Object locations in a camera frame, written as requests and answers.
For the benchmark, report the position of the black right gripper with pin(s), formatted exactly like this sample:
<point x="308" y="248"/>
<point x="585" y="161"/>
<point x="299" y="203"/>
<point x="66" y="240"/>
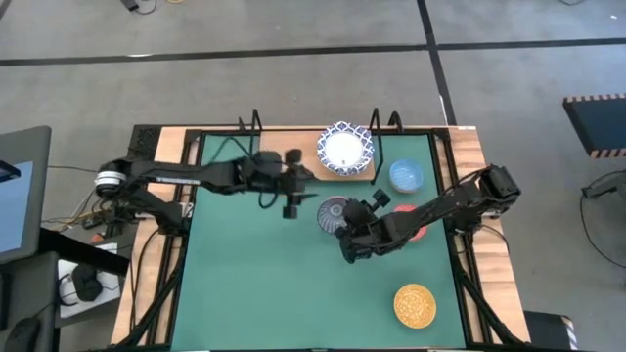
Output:
<point x="364" y="234"/>

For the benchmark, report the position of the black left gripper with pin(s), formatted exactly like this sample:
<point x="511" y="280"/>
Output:
<point x="269" y="173"/>

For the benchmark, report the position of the blue striped ceramic bowl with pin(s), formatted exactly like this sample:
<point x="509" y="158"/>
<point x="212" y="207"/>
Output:
<point x="328" y="215"/>

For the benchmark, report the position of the blue-patterned white paper bowl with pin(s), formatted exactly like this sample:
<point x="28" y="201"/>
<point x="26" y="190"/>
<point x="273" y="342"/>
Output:
<point x="344" y="149"/>

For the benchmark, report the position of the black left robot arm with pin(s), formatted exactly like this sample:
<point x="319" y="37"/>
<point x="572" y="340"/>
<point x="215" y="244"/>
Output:
<point x="171" y="173"/>

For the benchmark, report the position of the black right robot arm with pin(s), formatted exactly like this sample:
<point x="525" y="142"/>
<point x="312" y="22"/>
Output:
<point x="464" y="200"/>

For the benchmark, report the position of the wooden shelf with black legs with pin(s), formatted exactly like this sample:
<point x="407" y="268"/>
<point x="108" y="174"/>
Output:
<point x="313" y="146"/>

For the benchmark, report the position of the red-inside patterned ceramic bowl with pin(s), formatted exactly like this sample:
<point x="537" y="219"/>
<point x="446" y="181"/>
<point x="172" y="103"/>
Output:
<point x="420" y="233"/>

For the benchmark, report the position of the light blue ceramic bowl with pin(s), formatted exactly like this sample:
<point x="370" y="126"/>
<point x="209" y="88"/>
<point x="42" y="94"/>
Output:
<point x="407" y="176"/>

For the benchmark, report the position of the black perforated plate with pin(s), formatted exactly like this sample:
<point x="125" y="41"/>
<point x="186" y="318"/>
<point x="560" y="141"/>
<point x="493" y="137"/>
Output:
<point x="146" y="142"/>

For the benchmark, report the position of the black hazard-striped box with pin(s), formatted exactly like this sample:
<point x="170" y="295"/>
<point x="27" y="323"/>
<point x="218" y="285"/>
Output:
<point x="543" y="332"/>

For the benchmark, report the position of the white paper sheet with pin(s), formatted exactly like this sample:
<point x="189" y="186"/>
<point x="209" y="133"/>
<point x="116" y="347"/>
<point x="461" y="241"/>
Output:
<point x="110" y="288"/>

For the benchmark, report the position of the black power adapter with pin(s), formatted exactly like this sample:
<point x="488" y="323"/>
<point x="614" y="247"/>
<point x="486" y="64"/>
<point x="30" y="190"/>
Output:
<point x="130" y="4"/>

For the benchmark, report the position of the blue hazard-striped cart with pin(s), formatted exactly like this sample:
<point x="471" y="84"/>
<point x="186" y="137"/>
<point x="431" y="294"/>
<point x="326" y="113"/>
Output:
<point x="601" y="124"/>

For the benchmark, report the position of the grey monitor blue screen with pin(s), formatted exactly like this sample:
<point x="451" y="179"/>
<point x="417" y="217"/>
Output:
<point x="24" y="205"/>

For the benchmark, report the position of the black desk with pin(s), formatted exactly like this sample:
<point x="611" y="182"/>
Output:
<point x="29" y="293"/>

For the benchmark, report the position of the black computer mouse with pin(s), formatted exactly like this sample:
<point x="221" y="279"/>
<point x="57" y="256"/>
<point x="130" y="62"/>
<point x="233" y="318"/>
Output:
<point x="22" y="337"/>

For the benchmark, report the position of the black table frame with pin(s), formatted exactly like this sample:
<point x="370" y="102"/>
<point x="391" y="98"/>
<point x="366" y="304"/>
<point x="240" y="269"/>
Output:
<point x="192" y="137"/>

